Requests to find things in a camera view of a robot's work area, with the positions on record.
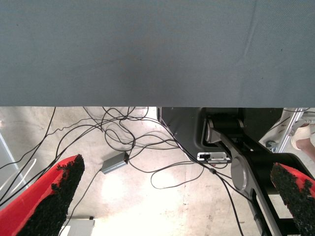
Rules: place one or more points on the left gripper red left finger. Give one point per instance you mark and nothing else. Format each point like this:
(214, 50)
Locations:
(37, 209)

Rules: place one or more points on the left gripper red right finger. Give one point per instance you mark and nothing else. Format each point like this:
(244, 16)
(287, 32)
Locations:
(300, 196)

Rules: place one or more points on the grey power adapter box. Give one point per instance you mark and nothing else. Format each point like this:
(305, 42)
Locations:
(114, 163)

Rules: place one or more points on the person foot in pale shoe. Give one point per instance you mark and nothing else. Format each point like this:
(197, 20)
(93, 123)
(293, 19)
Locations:
(302, 134)

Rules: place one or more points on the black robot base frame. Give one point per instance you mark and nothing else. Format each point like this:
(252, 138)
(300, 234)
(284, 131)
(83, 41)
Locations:
(187, 127)

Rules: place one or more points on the small caster wheel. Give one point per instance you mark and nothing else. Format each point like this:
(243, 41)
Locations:
(271, 145)

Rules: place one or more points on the aluminium frame profile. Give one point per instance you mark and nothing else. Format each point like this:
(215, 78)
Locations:
(290, 127)

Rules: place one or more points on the white box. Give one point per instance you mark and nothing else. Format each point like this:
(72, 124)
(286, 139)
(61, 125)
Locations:
(81, 227)

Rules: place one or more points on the dark grey table cloth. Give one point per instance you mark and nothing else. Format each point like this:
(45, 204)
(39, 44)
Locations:
(147, 49)

